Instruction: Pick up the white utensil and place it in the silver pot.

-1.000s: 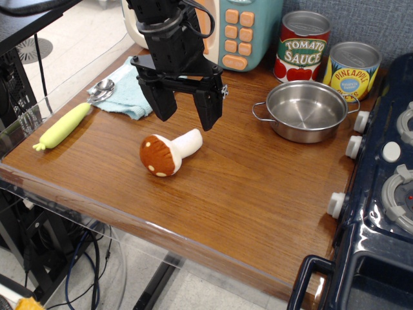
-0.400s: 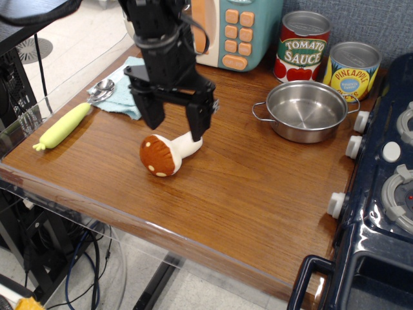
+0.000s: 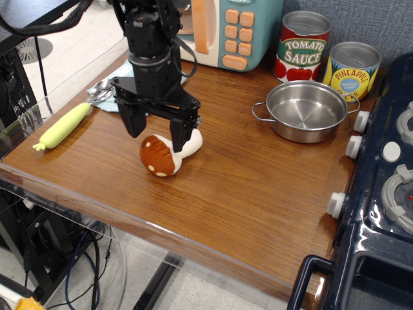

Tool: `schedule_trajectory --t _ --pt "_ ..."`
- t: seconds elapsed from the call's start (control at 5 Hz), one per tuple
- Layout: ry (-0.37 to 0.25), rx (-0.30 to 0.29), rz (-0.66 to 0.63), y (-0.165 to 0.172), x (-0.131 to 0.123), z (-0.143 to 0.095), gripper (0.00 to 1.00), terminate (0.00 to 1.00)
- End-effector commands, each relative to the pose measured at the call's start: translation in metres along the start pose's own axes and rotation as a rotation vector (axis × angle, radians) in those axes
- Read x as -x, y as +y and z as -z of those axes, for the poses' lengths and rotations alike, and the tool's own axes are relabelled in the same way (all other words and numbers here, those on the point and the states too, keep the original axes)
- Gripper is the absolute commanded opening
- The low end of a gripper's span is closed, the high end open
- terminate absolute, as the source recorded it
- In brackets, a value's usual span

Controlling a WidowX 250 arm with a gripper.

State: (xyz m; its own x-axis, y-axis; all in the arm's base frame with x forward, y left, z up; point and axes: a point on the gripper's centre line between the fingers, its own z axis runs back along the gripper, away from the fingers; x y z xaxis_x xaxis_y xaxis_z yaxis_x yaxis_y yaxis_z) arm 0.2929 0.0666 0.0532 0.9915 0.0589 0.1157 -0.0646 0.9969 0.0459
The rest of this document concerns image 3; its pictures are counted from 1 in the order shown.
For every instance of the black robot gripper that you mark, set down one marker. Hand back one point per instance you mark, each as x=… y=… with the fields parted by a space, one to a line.
x=156 y=89

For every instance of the plush brown white mushroom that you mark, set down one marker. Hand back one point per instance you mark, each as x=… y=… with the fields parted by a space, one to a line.
x=157 y=155

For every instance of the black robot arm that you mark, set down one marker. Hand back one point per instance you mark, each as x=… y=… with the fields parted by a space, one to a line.
x=151 y=28

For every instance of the silver metal pot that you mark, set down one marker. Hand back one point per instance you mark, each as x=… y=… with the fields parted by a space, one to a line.
x=305 y=111

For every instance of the light blue cloth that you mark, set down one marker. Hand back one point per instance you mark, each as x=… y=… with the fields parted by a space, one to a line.
x=109 y=104

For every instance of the toy microwave teal cream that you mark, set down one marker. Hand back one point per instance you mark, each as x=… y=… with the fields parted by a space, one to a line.
x=233 y=35

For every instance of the black table leg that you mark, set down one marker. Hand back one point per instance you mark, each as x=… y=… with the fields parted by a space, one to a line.
x=158 y=282

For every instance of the tomato sauce can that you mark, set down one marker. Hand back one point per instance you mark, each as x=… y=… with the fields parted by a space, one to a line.
x=302 y=42

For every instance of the black desk at left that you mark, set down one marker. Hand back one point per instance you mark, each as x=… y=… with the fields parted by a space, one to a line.
x=22 y=13

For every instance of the white stove knob lower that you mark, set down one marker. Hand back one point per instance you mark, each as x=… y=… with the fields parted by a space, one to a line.
x=335 y=204

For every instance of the white stove knob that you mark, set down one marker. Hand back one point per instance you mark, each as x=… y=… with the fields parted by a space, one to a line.
x=353 y=146
x=335 y=204
x=361 y=121

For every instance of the white stove knob middle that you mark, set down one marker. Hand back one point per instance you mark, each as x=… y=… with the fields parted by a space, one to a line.
x=353 y=146

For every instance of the white stove knob upper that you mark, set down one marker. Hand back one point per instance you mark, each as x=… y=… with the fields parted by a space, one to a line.
x=361 y=121

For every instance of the pineapple slices can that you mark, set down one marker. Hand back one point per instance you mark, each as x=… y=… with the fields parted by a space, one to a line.
x=352 y=68

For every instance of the dark blue toy stove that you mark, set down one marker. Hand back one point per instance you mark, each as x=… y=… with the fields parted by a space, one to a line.
x=371 y=267

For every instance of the green handled metal spoon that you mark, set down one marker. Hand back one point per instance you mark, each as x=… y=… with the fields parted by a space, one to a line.
x=62 y=128

